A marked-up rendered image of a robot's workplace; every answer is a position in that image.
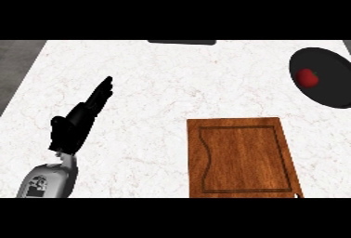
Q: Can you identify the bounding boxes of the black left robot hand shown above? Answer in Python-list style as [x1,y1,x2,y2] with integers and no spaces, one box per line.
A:
[48,75,115,156]

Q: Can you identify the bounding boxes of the brown wooden cutting board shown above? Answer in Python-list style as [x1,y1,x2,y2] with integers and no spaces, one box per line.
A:
[185,116,305,199]

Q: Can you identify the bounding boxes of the red tomato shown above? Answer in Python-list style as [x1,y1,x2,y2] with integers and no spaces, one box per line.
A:
[295,68,321,88]

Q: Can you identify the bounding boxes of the black round pan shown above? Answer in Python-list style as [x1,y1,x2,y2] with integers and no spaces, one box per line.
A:
[287,46,351,110]

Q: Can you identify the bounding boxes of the dark grey flat appliance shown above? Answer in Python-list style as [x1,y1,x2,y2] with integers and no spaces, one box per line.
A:
[146,39,216,46]

